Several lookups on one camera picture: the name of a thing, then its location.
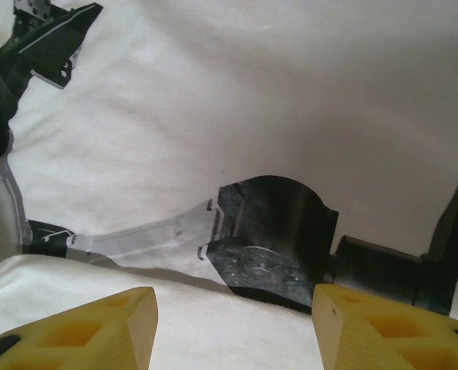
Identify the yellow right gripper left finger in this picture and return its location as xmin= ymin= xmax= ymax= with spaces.
xmin=0 ymin=287 xmax=159 ymax=370

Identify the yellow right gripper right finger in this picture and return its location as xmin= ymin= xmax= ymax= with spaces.
xmin=312 ymin=284 xmax=458 ymax=370

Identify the white robot-arm print t-shirt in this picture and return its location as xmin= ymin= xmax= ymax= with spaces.
xmin=0 ymin=0 xmax=458 ymax=370

